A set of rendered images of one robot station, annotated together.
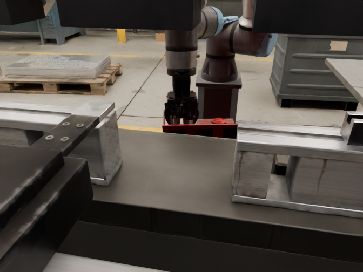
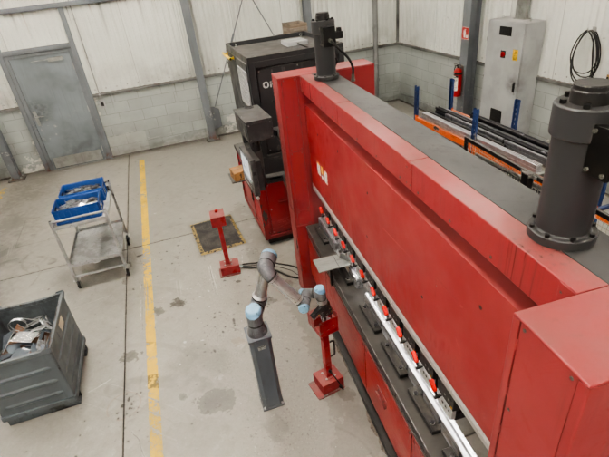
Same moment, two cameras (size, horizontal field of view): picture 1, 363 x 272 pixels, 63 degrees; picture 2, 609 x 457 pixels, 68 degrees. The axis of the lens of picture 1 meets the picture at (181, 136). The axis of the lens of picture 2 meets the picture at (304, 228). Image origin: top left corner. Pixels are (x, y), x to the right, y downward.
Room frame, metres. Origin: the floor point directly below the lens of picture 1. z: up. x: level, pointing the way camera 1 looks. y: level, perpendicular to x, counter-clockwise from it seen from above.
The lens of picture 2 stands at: (1.72, 2.34, 3.12)
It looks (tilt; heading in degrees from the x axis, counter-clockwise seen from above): 31 degrees down; 248
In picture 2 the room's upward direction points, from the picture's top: 7 degrees counter-clockwise
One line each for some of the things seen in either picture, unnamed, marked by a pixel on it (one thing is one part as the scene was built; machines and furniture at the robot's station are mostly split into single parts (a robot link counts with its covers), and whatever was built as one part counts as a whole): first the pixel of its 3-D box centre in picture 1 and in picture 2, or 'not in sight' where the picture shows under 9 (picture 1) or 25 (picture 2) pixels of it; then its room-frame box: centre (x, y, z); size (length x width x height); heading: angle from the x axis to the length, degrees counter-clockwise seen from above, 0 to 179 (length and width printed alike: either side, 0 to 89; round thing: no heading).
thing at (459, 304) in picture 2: not in sight; (378, 227); (0.41, 0.32, 1.66); 3.00 x 0.08 x 0.80; 79
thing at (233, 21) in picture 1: (223, 34); (254, 314); (1.18, -0.16, 0.94); 0.13 x 0.12 x 0.14; 56
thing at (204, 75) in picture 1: (219, 65); (256, 326); (1.18, -0.15, 0.82); 0.15 x 0.15 x 0.10
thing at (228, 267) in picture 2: not in sight; (223, 242); (0.93, -2.12, 0.41); 0.25 x 0.20 x 0.83; 169
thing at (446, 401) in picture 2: not in sight; (451, 396); (0.59, 1.23, 1.18); 0.15 x 0.09 x 0.17; 79
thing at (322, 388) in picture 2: not in sight; (325, 381); (0.72, -0.05, 0.06); 0.25 x 0.20 x 0.12; 2
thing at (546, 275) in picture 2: not in sight; (375, 138); (0.42, 0.32, 2.23); 3.00 x 0.10 x 0.14; 79
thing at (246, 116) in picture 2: not in sight; (258, 155); (0.49, -1.63, 1.53); 0.51 x 0.25 x 0.85; 85
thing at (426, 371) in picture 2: not in sight; (432, 367); (0.55, 1.03, 1.18); 0.15 x 0.09 x 0.17; 79
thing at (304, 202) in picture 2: not in sight; (331, 189); (-0.07, -1.24, 1.15); 0.85 x 0.25 x 2.30; 169
